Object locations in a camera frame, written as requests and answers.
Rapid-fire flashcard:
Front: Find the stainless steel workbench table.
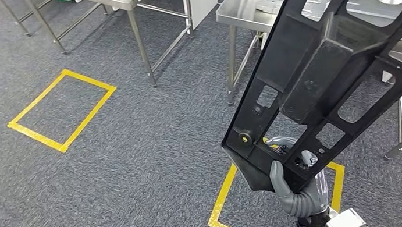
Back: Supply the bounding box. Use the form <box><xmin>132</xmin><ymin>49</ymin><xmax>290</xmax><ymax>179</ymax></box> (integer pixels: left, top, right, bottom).
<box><xmin>214</xmin><ymin>0</ymin><xmax>402</xmax><ymax>180</ymax></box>

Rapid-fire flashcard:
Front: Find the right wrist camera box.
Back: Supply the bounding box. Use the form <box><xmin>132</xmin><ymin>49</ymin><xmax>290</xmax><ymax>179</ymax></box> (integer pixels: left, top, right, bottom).
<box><xmin>294</xmin><ymin>205</ymin><xmax>368</xmax><ymax>227</ymax></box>

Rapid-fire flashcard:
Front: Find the black plastic bracket part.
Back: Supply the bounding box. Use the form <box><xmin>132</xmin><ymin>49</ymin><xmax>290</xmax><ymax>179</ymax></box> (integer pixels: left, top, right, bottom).
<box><xmin>202</xmin><ymin>0</ymin><xmax>402</xmax><ymax>203</ymax></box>

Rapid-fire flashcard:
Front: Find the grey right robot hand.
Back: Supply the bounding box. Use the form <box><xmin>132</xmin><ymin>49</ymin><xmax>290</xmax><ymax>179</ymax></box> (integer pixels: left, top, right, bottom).
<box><xmin>264</xmin><ymin>130</ymin><xmax>332</xmax><ymax>222</ymax></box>

